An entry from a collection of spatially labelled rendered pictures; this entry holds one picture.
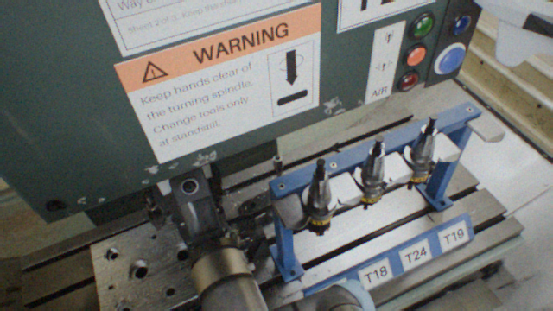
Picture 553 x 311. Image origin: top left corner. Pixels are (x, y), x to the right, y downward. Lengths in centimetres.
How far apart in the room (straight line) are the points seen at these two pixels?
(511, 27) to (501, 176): 103
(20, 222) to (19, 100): 149
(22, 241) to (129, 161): 140
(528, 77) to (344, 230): 71
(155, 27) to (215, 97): 8
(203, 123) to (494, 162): 119
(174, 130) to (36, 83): 10
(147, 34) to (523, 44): 30
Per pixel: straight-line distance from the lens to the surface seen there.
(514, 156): 144
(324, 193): 69
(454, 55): 45
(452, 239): 107
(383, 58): 39
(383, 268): 99
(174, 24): 28
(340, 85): 38
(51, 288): 117
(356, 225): 108
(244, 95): 34
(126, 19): 28
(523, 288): 132
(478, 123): 92
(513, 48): 41
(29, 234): 173
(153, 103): 32
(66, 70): 29
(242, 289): 51
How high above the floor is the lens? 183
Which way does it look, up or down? 50 degrees down
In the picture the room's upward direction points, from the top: 5 degrees counter-clockwise
